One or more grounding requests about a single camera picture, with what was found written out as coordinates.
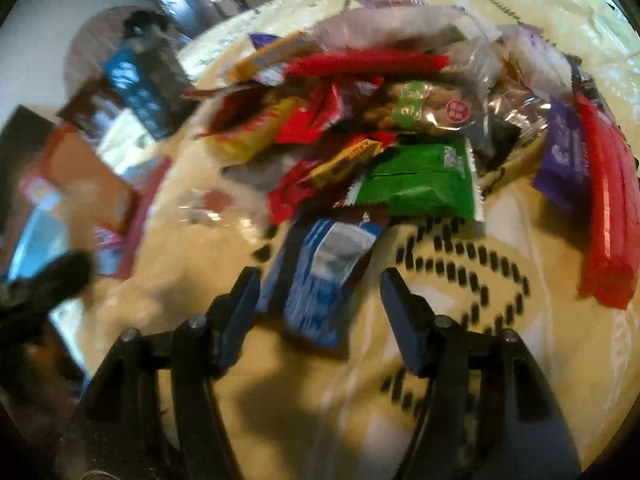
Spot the brown snack packet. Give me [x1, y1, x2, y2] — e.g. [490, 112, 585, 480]
[57, 77, 123, 136]

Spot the red and orange snack box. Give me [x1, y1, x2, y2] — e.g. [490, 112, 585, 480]
[20, 125, 173, 281]

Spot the pink round cushion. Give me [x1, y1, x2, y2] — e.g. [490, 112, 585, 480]
[62, 5, 166, 103]

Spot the pile of mixed snack wrappers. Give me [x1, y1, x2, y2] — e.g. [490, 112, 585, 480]
[182, 0, 640, 311]

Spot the clear blue bowl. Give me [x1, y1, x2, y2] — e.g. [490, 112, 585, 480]
[7, 207, 71, 286]

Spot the black bag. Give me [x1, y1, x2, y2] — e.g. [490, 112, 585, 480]
[122, 10, 173, 48]

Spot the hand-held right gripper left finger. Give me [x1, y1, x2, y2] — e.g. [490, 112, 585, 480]
[55, 266, 262, 480]

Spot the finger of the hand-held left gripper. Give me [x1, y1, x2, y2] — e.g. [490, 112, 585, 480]
[0, 250, 97, 323]

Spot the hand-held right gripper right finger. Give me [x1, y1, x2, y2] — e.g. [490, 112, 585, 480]
[379, 267, 583, 480]

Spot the blue and white snack packet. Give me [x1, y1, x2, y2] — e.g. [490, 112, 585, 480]
[257, 217, 385, 350]

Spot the brown wooden furniture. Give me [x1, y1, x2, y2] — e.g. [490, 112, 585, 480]
[0, 105, 58, 273]

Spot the black and blue snack box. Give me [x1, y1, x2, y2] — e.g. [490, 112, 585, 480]
[102, 42, 195, 141]

